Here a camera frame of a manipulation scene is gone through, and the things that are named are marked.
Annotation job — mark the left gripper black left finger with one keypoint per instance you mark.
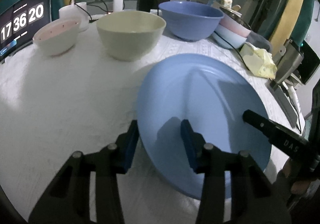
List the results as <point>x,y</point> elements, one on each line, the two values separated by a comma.
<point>66,199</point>

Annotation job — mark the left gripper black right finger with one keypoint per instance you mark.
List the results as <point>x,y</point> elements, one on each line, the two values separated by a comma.
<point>254,199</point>

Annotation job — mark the right hand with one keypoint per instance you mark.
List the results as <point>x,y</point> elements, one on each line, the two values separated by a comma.
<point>294,188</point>

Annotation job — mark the black smartphone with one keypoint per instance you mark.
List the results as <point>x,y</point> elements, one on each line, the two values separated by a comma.
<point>282,96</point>

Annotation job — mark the white tube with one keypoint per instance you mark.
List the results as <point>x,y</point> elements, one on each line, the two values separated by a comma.
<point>293,96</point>

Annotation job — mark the black device with screen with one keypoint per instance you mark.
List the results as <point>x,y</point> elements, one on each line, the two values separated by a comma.
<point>309,64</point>

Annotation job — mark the white textured tablecloth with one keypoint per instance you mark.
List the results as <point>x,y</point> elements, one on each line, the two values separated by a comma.
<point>79,101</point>

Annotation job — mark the grey folded cloth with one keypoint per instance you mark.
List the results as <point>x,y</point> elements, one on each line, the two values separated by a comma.
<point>259,41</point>

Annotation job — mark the pale blue bowl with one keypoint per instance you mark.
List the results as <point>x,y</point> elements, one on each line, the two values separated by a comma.
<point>227,39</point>

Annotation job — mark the pink steel-lined bowl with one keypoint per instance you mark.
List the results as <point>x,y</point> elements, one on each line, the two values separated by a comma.
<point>234,23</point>

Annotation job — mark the small white pink bowl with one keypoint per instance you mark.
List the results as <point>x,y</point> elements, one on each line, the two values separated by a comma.
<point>58,36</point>

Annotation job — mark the large blue bowl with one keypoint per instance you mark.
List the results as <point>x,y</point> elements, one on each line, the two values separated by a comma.
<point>190,21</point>

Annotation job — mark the snack items pile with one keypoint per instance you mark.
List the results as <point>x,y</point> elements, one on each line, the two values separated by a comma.
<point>227,4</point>

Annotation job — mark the cream bowl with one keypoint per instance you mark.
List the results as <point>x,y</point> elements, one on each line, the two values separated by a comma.
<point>129,35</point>

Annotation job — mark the tablet showing clock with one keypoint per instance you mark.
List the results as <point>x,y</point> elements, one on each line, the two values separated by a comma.
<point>20,22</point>

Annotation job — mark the white round container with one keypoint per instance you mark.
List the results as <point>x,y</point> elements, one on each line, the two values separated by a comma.
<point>76,10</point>

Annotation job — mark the white charger adapter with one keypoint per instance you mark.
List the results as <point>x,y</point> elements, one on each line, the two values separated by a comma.
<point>118,5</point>

